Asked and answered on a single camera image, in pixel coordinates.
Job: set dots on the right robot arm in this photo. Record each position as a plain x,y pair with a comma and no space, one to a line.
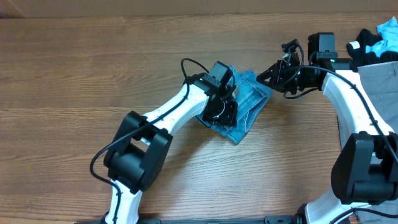
365,172

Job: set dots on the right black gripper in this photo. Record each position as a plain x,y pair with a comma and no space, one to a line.
277,82

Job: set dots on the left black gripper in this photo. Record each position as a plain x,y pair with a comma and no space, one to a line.
230,116

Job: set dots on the grey trousers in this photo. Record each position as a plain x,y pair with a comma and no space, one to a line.
380,84

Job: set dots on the blue denim jeans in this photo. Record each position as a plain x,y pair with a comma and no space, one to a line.
251,99

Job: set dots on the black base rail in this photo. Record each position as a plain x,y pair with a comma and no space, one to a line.
211,221

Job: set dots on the light blue cloth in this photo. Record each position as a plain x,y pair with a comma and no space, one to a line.
388,43

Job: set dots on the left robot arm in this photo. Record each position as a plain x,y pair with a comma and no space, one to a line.
137,153

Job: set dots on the black garment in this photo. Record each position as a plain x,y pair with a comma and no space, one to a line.
356,50

